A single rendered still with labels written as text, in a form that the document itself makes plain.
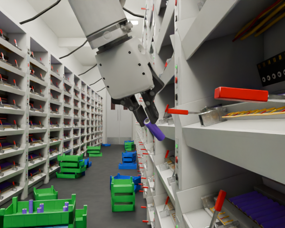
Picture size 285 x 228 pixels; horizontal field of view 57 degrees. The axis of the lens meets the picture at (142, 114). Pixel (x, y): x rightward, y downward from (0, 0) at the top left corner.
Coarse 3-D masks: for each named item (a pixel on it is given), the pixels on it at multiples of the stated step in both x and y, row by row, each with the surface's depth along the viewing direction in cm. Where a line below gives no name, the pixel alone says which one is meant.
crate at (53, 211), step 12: (12, 204) 127; (24, 204) 131; (36, 204) 132; (48, 204) 133; (60, 204) 134; (72, 204) 117; (0, 216) 110; (12, 216) 111; (24, 216) 112; (36, 216) 113; (48, 216) 114; (60, 216) 115; (72, 216) 116
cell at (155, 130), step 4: (144, 120) 55; (148, 120) 54; (148, 124) 54; (152, 124) 54; (148, 128) 55; (152, 128) 55; (156, 128) 55; (152, 132) 55; (156, 132) 55; (160, 132) 56; (156, 136) 56; (160, 136) 56; (164, 136) 57; (160, 140) 57
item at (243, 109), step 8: (232, 104) 44; (240, 104) 40; (248, 104) 37; (256, 104) 35; (264, 104) 33; (272, 104) 31; (280, 104) 29; (232, 112) 43; (240, 112) 39; (248, 112) 37; (256, 112) 33; (264, 112) 33; (272, 112) 29; (280, 112) 27
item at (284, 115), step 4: (276, 112) 30; (244, 116) 38; (248, 116) 37; (252, 116) 35; (256, 116) 34; (260, 116) 33; (264, 116) 32; (268, 116) 31; (272, 116) 30; (276, 116) 30; (280, 116) 29; (284, 116) 28
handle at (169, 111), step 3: (204, 108) 46; (207, 108) 46; (168, 111) 45; (171, 111) 45; (174, 111) 45; (177, 111) 45; (180, 111) 45; (183, 111) 45; (186, 111) 45; (189, 111) 45; (207, 111) 46; (183, 114) 46; (186, 114) 45; (198, 114) 46
